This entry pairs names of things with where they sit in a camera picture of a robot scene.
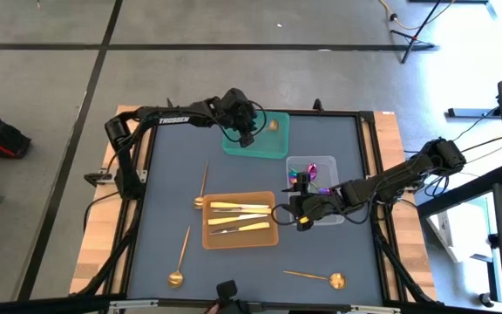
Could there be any orange plastic bin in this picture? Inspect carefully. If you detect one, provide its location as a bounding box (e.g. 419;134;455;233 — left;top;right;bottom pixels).
201;190;280;250

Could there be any black table frame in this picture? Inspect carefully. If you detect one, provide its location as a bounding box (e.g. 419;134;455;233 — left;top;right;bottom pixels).
71;98;442;314

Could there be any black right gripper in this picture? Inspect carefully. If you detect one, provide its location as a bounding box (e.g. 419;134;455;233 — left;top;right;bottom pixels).
282;171;353;233

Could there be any clear plastic bin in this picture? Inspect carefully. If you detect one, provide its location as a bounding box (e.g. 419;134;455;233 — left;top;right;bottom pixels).
285;155;345;227

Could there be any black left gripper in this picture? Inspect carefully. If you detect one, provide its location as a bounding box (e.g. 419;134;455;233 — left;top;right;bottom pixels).
221;88;259;148

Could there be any green plastic bin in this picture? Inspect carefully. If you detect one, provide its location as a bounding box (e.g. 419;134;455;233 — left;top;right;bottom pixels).
221;110;291;160

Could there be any black tripod stand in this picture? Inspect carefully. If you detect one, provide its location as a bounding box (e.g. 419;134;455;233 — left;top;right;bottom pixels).
389;0;443;65

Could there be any white box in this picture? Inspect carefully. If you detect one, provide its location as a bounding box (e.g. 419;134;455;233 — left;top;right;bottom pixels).
426;208;490;264

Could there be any black table-level camera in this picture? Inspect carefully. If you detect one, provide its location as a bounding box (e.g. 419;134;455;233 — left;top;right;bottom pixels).
215;279;239;306

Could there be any yellow cable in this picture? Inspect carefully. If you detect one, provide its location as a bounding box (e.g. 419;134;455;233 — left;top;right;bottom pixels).
376;0;457;31

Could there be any grey table mat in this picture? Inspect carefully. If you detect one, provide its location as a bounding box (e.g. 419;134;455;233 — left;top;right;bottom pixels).
127;112;385;304

